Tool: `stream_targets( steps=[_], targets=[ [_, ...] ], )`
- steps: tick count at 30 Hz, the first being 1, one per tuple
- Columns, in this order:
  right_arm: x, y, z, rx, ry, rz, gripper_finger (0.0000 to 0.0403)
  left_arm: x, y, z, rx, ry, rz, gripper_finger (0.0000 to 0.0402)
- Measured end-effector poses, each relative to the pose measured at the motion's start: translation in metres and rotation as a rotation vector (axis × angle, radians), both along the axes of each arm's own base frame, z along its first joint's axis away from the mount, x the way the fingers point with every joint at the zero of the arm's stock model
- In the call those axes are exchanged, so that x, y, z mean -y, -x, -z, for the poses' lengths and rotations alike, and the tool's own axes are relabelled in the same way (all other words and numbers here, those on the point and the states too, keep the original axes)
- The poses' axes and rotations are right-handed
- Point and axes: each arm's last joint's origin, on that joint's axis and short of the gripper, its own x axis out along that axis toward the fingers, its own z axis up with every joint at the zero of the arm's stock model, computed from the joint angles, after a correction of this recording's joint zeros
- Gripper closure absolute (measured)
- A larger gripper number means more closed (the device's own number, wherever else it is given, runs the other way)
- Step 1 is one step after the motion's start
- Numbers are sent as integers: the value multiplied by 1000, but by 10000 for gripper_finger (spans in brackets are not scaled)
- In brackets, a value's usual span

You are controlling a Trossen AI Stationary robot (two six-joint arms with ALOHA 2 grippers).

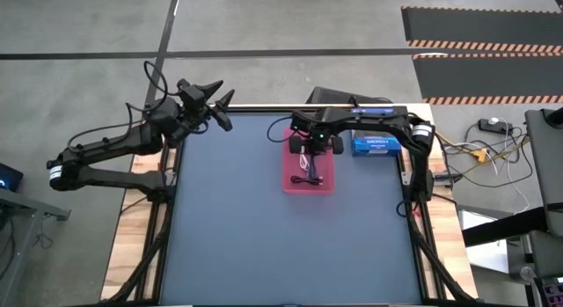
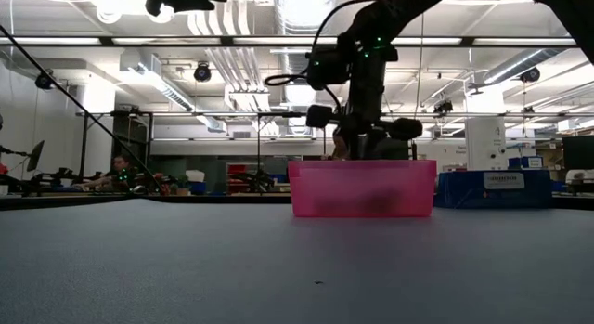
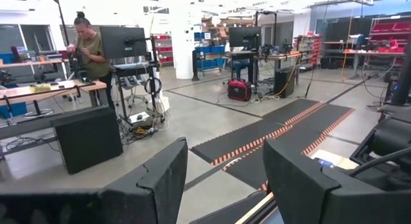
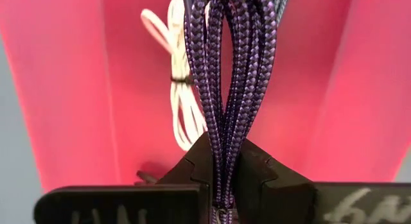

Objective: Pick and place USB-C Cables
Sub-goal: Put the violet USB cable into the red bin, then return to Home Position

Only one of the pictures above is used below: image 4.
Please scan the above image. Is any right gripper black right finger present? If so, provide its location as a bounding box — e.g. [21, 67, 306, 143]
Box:
[232, 139, 411, 224]

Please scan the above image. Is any white USB-C cable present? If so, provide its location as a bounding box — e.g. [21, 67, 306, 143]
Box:
[140, 0, 209, 153]

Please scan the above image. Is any purple braided USB-C cable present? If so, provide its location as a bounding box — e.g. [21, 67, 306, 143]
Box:
[181, 0, 290, 224]

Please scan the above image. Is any pink plastic bin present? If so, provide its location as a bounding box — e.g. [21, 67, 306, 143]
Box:
[0, 0, 411, 193]

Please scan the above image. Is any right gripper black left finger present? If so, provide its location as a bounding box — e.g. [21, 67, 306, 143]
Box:
[33, 132, 214, 224]

